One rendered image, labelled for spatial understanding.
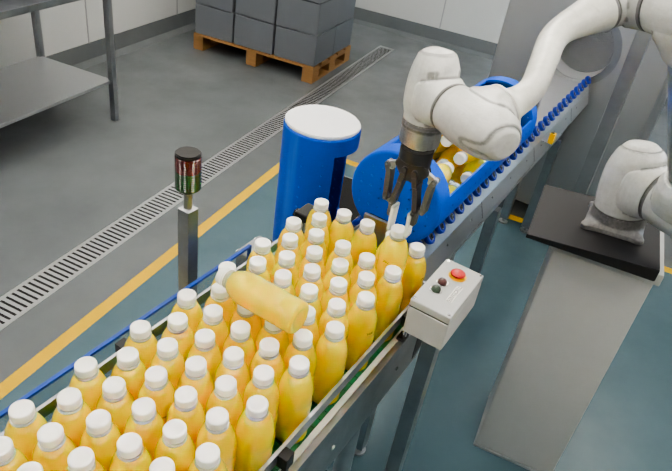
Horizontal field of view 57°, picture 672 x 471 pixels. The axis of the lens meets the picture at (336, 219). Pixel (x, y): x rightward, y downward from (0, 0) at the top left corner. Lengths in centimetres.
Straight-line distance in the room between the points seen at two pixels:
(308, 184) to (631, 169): 105
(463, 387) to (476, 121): 181
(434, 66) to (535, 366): 131
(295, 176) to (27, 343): 133
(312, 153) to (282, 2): 329
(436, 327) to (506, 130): 49
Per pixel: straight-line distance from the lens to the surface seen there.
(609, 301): 209
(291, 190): 230
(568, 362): 226
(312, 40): 532
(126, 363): 122
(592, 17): 153
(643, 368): 333
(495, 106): 119
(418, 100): 128
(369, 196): 181
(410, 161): 136
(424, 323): 143
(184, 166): 152
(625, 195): 197
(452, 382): 282
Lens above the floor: 199
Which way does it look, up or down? 33 degrees down
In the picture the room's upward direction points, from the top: 9 degrees clockwise
